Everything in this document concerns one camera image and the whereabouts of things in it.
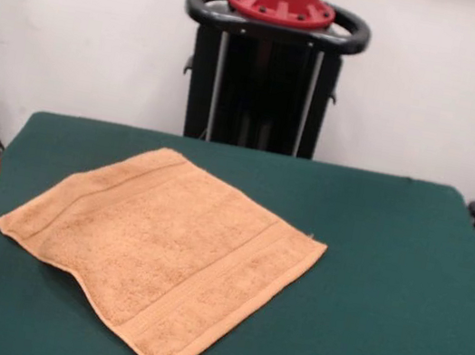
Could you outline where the dark green table cloth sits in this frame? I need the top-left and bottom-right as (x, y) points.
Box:
(0, 102), (475, 355)

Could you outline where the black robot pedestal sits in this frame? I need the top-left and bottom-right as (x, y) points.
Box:
(161, 0), (378, 167)

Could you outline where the tan terry towel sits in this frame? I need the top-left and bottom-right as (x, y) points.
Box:
(0, 120), (340, 355)

